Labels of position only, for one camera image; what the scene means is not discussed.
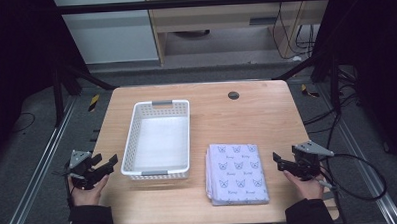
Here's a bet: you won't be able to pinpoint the light wooden desk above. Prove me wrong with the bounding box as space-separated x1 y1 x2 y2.
144 0 336 67

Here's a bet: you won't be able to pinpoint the black horizontal frame bar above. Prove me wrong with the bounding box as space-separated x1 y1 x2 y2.
56 0 333 16

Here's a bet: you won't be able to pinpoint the black floor cables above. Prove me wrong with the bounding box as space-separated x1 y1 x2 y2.
300 65 365 136

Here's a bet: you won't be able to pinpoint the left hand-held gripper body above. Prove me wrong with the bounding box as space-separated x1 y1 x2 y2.
64 148 105 192

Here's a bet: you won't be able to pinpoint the person's left hand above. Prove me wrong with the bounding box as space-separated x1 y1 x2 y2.
68 173 111 208

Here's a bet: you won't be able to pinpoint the white cabinet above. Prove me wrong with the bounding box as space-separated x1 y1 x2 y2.
52 0 160 67

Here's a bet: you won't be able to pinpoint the aluminium floor rail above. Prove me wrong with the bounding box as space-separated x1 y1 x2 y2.
318 80 397 224
0 95 83 224

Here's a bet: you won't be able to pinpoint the grey cable plug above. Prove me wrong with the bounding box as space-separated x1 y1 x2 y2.
317 177 339 193

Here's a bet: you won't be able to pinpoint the yellow black tape strip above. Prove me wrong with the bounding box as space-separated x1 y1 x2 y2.
87 93 101 113
300 83 321 99

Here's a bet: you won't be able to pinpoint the thin black floor cable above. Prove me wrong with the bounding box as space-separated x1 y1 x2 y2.
10 111 37 135

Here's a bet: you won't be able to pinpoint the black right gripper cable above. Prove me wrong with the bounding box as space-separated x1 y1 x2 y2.
316 150 389 204

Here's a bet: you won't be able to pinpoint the purple printed cloth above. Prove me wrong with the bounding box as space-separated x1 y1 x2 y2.
204 142 271 208

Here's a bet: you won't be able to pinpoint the hanging black cables bundle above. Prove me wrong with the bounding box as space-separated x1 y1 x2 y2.
270 1 320 61

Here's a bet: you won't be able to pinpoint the person's right hand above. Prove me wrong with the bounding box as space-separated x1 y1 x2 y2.
283 169 326 202

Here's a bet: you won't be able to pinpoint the white plastic basket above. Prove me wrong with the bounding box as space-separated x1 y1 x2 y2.
118 98 193 182

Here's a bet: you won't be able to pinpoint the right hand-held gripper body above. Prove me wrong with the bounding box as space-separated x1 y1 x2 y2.
289 139 336 183

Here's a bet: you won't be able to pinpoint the black curtain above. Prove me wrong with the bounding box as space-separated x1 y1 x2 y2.
310 0 397 173
0 0 93 161

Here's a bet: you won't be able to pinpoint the black metal stand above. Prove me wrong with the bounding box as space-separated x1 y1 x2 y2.
271 49 343 117
50 59 120 129

